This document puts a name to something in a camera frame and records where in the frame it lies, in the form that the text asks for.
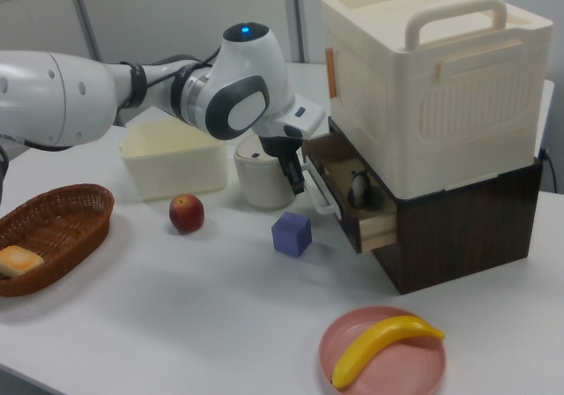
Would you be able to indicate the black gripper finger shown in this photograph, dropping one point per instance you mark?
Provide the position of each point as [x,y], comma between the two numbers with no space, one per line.
[293,174]

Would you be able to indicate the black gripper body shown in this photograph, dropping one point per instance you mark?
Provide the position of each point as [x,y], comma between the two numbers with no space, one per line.
[277,147]

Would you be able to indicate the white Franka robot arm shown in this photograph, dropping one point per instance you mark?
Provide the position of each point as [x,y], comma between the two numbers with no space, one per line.
[44,99]

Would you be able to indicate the purple cube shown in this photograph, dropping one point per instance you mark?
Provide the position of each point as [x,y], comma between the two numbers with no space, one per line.
[288,236]

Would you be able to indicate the small panda figurine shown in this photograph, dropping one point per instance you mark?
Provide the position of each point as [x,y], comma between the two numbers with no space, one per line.
[358,190]

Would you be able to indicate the cream plastic open bin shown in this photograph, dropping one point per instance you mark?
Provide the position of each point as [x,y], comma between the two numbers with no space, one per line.
[176,174]

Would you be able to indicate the red apple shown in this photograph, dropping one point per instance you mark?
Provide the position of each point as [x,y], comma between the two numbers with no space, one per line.
[187,214]

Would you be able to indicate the dark brown wooden cabinet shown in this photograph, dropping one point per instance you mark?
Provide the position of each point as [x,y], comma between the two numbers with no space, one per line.
[462,236]

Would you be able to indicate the cream plastic storage box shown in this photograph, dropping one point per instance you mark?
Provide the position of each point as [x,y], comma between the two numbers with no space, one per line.
[462,104]

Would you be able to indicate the yellow toy banana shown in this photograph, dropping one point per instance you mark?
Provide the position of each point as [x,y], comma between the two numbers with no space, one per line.
[379,342]

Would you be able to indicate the brown wicker basket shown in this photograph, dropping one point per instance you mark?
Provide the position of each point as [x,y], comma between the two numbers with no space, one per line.
[88,218]

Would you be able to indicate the pink plate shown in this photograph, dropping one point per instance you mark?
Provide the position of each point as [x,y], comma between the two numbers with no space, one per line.
[410,368]

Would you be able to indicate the toy bread loaf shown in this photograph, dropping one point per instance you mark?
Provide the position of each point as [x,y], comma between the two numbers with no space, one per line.
[20,260]

